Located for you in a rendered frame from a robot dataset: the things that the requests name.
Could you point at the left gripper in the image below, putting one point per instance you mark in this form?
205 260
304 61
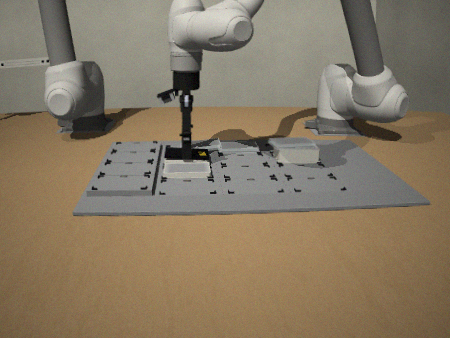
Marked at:
186 82

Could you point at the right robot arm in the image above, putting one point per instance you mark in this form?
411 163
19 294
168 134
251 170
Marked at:
71 91

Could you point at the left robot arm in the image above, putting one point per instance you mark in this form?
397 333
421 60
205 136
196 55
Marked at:
373 94

